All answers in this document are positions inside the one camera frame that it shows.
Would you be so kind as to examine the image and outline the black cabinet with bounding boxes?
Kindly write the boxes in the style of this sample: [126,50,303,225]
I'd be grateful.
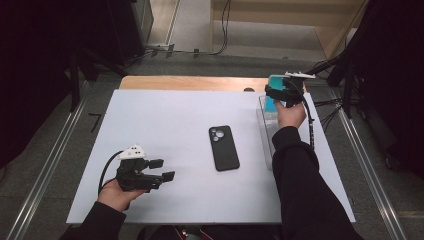
[109,0,155,64]

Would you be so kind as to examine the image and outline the wooden platform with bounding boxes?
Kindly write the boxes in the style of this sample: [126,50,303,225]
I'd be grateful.
[209,0,369,59]

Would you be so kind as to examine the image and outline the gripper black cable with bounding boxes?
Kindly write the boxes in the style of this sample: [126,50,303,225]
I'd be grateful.
[98,150,124,196]
[289,79,316,151]

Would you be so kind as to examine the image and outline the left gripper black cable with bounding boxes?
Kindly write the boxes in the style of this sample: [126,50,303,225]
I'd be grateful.
[98,150,124,196]

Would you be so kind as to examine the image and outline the bundle of black cables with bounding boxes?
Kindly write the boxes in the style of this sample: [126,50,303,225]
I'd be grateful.
[313,98,344,133]

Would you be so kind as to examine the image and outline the black phone case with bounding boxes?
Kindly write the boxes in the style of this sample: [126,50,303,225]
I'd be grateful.
[208,125,241,172]

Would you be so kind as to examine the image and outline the black stand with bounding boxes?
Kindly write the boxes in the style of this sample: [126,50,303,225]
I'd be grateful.
[298,49,359,119]
[68,46,128,113]

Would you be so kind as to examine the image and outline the wooden table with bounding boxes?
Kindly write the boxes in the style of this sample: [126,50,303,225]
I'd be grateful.
[118,75,308,93]

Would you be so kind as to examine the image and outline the black curtain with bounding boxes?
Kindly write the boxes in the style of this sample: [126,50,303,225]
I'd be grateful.
[0,0,114,168]
[346,0,424,179]

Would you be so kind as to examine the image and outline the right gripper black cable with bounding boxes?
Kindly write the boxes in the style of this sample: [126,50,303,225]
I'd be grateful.
[289,79,316,151]

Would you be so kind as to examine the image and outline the person's left hand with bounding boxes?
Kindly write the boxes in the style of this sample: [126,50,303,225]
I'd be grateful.
[97,179,148,213]

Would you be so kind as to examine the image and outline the clear plastic tray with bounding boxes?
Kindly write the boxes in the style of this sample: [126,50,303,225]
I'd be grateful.
[255,94,306,171]

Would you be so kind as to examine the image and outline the black floor cable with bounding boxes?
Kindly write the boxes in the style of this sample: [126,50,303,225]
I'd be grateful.
[144,0,233,58]

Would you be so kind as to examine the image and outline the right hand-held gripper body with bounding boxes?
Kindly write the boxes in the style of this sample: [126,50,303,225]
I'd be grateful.
[278,70,317,109]

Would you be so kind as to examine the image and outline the metal floor rail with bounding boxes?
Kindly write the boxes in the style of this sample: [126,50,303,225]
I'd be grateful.
[336,106,409,240]
[6,99,89,240]

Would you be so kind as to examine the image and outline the white board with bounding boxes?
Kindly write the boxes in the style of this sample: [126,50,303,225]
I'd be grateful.
[65,89,356,225]

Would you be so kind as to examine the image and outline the person's right hand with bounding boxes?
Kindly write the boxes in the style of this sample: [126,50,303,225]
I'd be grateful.
[274,99,308,130]

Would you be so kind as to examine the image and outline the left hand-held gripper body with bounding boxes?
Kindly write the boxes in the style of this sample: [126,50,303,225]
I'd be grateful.
[114,144,165,194]

